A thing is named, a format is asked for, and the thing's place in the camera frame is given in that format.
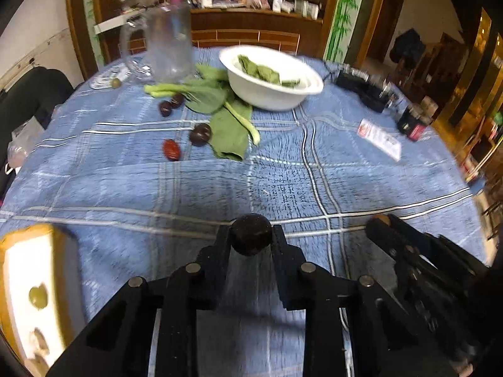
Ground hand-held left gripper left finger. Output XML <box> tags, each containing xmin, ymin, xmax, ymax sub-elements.
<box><xmin>45</xmin><ymin>224</ymin><xmax>232</xmax><ymax>377</ymax></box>

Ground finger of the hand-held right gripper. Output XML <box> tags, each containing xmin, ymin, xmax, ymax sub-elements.
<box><xmin>365</xmin><ymin>217</ymin><xmax>423</xmax><ymax>273</ymax></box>
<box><xmin>389</xmin><ymin>214</ymin><xmax>478</xmax><ymax>262</ymax></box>

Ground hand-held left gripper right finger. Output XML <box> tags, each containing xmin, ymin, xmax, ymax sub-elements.
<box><xmin>271</xmin><ymin>225</ymin><xmax>458</xmax><ymax>377</ymax></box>

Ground large dark plum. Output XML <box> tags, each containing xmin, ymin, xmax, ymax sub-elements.
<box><xmin>229</xmin><ymin>213</ymin><xmax>273</xmax><ymax>257</ymax></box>

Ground large green grape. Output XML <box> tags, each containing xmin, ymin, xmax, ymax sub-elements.
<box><xmin>28</xmin><ymin>285</ymin><xmax>50</xmax><ymax>310</ymax></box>

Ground white foam box yellow tape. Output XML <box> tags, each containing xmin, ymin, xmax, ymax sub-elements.
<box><xmin>0</xmin><ymin>223</ymin><xmax>85</xmax><ymax>377</ymax></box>

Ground rough tan round fruit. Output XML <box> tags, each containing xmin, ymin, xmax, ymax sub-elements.
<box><xmin>31</xmin><ymin>328</ymin><xmax>50</xmax><ymax>356</ymax></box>

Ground white red packet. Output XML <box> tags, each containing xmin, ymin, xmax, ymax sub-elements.
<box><xmin>357</xmin><ymin>118</ymin><xmax>402</xmax><ymax>161</ymax></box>

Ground blue plaid tablecloth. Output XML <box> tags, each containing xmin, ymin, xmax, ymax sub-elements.
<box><xmin>0</xmin><ymin>45</ymin><xmax>488</xmax><ymax>377</ymax></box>

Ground red jujube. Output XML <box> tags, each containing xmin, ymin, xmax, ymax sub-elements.
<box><xmin>162</xmin><ymin>139</ymin><xmax>182</xmax><ymax>162</ymax></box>

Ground bok choy leaf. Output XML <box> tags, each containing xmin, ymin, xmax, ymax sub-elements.
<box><xmin>210</xmin><ymin>100</ymin><xmax>261</xmax><ymax>161</ymax></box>
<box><xmin>143</xmin><ymin>65</ymin><xmax>229</xmax><ymax>112</ymax></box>

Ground black red box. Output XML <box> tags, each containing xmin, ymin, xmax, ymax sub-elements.
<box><xmin>397</xmin><ymin>104</ymin><xmax>433</xmax><ymax>142</ymax></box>

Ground white bowl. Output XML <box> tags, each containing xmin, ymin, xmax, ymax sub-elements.
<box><xmin>219</xmin><ymin>45</ymin><xmax>325</xmax><ymax>111</ymax></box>

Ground black device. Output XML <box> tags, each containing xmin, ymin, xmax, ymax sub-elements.
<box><xmin>336</xmin><ymin>67</ymin><xmax>394</xmax><ymax>112</ymax></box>

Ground green leaves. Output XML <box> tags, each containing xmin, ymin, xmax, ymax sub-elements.
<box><xmin>238</xmin><ymin>55</ymin><xmax>301</xmax><ymax>87</ymax></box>

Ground dark hanging clothing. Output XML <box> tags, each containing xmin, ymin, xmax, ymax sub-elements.
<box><xmin>391</xmin><ymin>28</ymin><xmax>427</xmax><ymax>63</ymax></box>

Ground white oval sticker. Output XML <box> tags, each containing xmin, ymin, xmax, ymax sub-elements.
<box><xmin>90</xmin><ymin>67</ymin><xmax>130</xmax><ymax>89</ymax></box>

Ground clear glass mug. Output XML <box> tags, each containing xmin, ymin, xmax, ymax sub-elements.
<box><xmin>120</xmin><ymin>2</ymin><xmax>195</xmax><ymax>85</ymax></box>

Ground wooden cabinet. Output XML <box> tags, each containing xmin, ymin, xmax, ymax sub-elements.
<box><xmin>67</xmin><ymin>0</ymin><xmax>390</xmax><ymax>83</ymax></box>

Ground clear plastic bag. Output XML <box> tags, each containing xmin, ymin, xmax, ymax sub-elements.
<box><xmin>8</xmin><ymin>118</ymin><xmax>44</xmax><ymax>173</ymax></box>

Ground black chair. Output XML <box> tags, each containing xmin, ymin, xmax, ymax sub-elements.
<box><xmin>0</xmin><ymin>67</ymin><xmax>75</xmax><ymax>201</ymax></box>

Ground white board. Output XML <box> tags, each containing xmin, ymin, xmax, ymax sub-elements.
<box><xmin>93</xmin><ymin>8</ymin><xmax>158</xmax><ymax>34</ymax></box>

